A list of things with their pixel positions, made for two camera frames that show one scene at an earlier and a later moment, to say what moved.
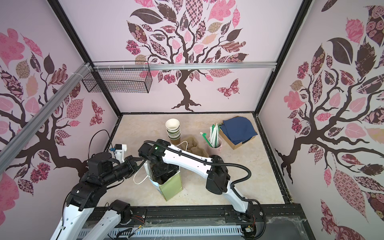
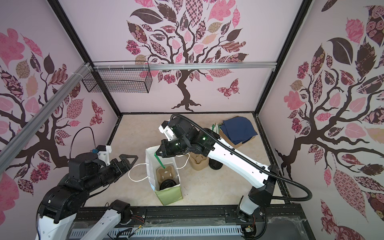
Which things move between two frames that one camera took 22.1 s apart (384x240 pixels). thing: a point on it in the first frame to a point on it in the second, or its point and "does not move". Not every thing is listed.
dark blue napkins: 238,129 does not move
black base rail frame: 281,221 does not move
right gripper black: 156,174 to 165,145
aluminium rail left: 22,137 does not move
